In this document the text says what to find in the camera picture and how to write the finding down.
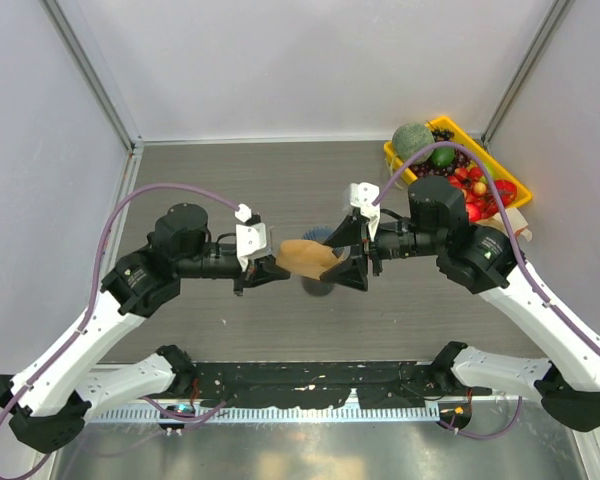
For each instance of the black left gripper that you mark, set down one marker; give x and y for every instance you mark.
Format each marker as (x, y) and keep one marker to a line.
(259, 270)

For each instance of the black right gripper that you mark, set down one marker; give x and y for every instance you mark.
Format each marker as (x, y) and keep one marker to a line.
(353, 271)

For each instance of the brown paper coffee filter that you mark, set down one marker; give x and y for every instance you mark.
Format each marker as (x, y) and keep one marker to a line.
(305, 258)

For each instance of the blue ribbed glass dripper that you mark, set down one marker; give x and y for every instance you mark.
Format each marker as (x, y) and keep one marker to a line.
(318, 234)

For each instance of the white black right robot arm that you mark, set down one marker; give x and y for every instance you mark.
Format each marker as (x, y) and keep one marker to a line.
(489, 264)

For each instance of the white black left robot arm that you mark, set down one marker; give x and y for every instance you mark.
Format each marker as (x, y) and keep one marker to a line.
(51, 401)

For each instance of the glass coffee carafe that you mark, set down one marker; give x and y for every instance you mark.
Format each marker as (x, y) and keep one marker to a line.
(316, 288)

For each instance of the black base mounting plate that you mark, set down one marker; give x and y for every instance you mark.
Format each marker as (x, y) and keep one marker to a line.
(319, 385)

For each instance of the green netted melon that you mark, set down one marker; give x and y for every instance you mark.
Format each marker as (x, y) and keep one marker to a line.
(410, 138)

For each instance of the red apple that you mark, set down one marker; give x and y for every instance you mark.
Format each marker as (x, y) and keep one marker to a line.
(474, 212)

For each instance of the green lime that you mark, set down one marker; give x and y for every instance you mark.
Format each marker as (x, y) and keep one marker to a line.
(442, 157)

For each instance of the red yellow cherries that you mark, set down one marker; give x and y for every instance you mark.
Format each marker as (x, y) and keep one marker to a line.
(472, 184)

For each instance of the dark purple grape bunch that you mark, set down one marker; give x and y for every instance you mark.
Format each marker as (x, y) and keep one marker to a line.
(425, 168)

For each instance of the black grape cluster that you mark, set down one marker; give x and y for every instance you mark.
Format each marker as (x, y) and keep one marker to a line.
(442, 135)

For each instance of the green apple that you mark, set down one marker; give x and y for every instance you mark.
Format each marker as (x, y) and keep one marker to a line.
(488, 169)

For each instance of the red tomato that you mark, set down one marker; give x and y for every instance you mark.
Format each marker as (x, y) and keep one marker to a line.
(506, 190)

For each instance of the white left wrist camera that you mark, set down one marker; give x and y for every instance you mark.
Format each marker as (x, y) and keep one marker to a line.
(252, 237)

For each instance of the white slotted cable duct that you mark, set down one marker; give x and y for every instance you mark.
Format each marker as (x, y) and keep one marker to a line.
(350, 412)

